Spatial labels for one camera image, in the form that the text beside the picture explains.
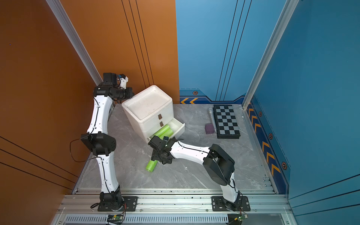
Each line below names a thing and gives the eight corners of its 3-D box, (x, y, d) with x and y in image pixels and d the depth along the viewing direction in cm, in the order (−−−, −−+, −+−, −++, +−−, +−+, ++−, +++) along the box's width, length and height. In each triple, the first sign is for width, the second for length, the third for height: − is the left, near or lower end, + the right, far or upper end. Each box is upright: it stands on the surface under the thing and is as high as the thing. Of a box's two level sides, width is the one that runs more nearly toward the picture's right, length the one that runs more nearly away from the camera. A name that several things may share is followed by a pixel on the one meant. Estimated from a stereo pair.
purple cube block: (205, 134, 104) (206, 129, 100) (204, 127, 108) (205, 123, 104) (213, 134, 104) (214, 129, 100) (212, 127, 108) (213, 123, 104)
